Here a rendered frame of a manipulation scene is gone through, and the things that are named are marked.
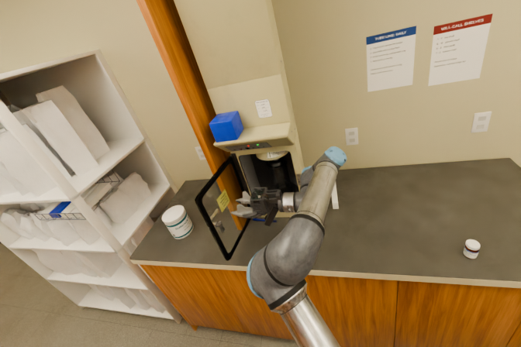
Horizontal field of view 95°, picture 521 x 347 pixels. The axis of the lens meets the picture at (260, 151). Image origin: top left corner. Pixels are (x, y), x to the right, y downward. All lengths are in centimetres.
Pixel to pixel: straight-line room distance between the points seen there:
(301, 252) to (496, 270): 84
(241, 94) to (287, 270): 68
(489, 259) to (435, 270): 20
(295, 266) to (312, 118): 103
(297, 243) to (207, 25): 79
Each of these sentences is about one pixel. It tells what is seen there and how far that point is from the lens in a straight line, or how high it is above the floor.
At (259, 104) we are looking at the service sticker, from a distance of 100.
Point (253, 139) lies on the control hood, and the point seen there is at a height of 151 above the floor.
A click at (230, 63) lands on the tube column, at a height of 179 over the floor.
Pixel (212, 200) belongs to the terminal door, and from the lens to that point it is 105.
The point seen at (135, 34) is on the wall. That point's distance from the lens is 170.
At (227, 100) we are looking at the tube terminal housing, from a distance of 104.
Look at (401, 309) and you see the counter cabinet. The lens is 147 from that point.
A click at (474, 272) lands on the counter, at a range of 125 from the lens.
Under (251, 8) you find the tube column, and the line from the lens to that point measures 94.
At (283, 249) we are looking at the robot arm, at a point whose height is 146.
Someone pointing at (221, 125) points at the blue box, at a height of 158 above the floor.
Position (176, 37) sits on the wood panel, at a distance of 107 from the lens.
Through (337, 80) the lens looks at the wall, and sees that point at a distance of 140.
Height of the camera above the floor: 193
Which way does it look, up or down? 29 degrees down
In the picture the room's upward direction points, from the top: 17 degrees counter-clockwise
